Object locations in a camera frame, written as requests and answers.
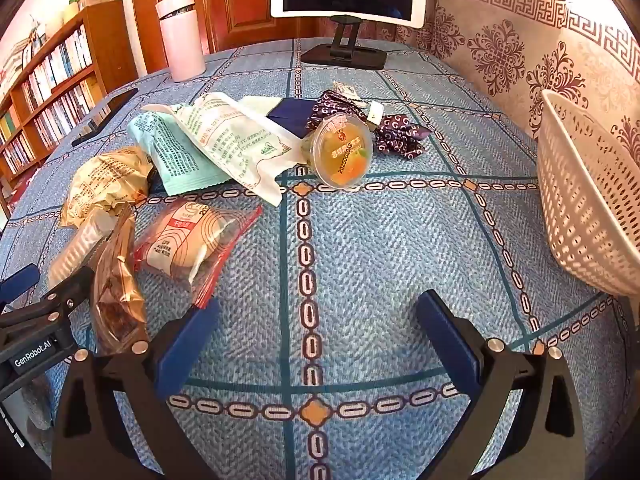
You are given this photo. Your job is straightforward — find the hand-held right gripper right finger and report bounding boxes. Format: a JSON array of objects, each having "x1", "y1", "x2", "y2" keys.
[{"x1": 416, "y1": 290, "x2": 586, "y2": 480}]

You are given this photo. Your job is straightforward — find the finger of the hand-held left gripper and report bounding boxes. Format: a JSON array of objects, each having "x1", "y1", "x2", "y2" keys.
[
  {"x1": 0, "y1": 264, "x2": 41, "y2": 306},
  {"x1": 35, "y1": 266, "x2": 96, "y2": 323}
]

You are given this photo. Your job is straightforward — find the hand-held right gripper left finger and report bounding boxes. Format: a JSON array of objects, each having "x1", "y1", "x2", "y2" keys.
[{"x1": 51, "y1": 297, "x2": 221, "y2": 480}]

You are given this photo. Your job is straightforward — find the beige snack packet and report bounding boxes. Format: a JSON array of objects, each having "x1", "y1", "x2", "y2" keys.
[{"x1": 47, "y1": 210, "x2": 118, "y2": 288}]

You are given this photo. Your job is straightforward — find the brown snack packet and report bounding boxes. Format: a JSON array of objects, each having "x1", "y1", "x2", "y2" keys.
[{"x1": 90, "y1": 205, "x2": 151, "y2": 356}]

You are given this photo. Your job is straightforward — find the red clear bread packet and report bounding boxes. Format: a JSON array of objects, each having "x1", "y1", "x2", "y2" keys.
[{"x1": 132, "y1": 199, "x2": 263, "y2": 308}]

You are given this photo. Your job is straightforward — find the golden crinkled snack packet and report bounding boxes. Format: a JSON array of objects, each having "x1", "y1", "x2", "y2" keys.
[{"x1": 59, "y1": 146, "x2": 153, "y2": 228}]

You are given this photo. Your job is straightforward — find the mint green snack packet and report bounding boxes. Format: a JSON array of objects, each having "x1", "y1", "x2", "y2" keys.
[{"x1": 125, "y1": 110, "x2": 231, "y2": 197}]

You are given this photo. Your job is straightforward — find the white plastic basket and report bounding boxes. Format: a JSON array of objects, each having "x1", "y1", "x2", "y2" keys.
[{"x1": 536, "y1": 89, "x2": 640, "y2": 297}]

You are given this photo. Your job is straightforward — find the purple patterned snack packet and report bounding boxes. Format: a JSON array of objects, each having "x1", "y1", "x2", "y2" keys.
[
  {"x1": 306, "y1": 90, "x2": 368, "y2": 131},
  {"x1": 370, "y1": 114, "x2": 431, "y2": 161}
]

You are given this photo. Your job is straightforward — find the white green-print snack packet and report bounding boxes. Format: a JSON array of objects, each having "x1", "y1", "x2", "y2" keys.
[{"x1": 142, "y1": 92, "x2": 307, "y2": 207}]

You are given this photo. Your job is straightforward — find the orange jelly cup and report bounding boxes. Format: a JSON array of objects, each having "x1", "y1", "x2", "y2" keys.
[{"x1": 301, "y1": 114, "x2": 375, "y2": 190}]

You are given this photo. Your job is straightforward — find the mint and navy tissue pack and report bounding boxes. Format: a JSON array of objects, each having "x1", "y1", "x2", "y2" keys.
[{"x1": 240, "y1": 96, "x2": 326, "y2": 138}]

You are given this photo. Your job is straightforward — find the blue checked tablecloth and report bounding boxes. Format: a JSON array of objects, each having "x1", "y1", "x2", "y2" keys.
[{"x1": 0, "y1": 35, "x2": 640, "y2": 480}]

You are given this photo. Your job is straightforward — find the black smartphone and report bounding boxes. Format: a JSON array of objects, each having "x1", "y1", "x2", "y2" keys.
[{"x1": 71, "y1": 88, "x2": 139, "y2": 147}]

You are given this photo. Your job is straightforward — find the rows of books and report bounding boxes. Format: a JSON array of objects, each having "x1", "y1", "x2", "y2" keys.
[{"x1": 0, "y1": 30, "x2": 108, "y2": 176}]

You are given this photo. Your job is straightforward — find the wooden bookshelf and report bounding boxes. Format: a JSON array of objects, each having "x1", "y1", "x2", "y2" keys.
[{"x1": 0, "y1": 0, "x2": 138, "y2": 221}]

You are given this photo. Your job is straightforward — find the pink thermos bottle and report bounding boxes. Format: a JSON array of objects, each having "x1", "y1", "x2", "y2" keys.
[{"x1": 155, "y1": 0, "x2": 207, "y2": 83}]

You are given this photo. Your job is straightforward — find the black tablet stand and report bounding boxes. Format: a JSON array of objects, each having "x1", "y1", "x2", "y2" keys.
[{"x1": 300, "y1": 16, "x2": 388, "y2": 71}]

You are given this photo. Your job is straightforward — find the brown wooden door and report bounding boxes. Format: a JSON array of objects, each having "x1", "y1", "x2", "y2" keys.
[{"x1": 129, "y1": 0, "x2": 441, "y2": 78}]

